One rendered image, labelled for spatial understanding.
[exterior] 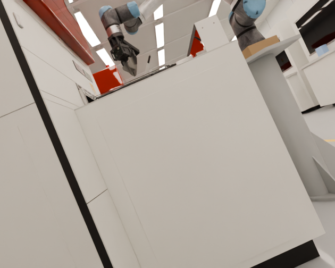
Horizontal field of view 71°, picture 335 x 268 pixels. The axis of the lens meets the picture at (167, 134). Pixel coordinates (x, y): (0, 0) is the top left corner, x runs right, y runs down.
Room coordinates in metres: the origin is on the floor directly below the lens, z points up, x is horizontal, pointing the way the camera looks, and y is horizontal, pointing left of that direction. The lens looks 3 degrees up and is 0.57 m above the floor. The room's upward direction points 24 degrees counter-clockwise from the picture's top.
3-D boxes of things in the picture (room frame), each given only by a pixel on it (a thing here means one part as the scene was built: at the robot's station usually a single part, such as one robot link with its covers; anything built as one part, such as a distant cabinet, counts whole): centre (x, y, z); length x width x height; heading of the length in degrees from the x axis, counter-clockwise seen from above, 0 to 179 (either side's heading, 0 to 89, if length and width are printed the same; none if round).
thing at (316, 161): (1.33, -0.74, 0.41); 0.51 x 0.44 x 0.82; 98
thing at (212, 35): (1.16, -0.31, 0.89); 0.55 x 0.09 x 0.14; 1
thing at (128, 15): (1.16, -0.06, 1.26); 0.11 x 0.11 x 0.08; 2
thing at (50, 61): (1.02, 0.28, 1.02); 0.81 x 0.03 x 0.40; 1
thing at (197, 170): (1.30, -0.05, 0.41); 0.96 x 0.64 x 0.82; 1
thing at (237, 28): (1.30, -0.64, 1.05); 0.13 x 0.12 x 0.14; 2
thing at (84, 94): (1.20, 0.27, 0.89); 0.44 x 0.02 x 0.10; 1
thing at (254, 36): (1.31, -0.64, 0.93); 0.15 x 0.15 x 0.10
